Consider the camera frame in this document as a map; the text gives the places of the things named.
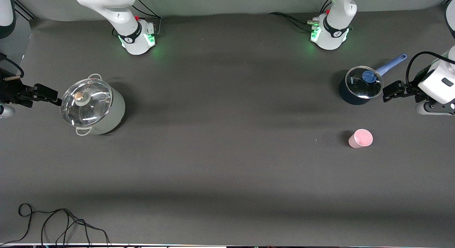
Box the pink plastic cup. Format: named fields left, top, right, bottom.
left=348, top=129, right=373, bottom=149

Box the dark blue saucepan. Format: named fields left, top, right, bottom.
left=339, top=54, right=408, bottom=105

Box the glass lid with wooden knob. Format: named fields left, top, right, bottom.
left=60, top=78, right=113, bottom=127

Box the pale green two-handled pot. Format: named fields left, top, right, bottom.
left=60, top=74, right=125, bottom=136

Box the thin black loose cable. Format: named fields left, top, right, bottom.
left=0, top=203, right=111, bottom=246

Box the dark grey table cloth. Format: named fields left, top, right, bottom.
left=0, top=4, right=455, bottom=246

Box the glass lid with blue knob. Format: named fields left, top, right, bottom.
left=345, top=66, right=384, bottom=99

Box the black base cable bundle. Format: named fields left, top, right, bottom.
left=268, top=0, right=331, bottom=32
left=130, top=0, right=162, bottom=37

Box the black diagonal frame bar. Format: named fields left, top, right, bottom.
left=15, top=0, right=37, bottom=21

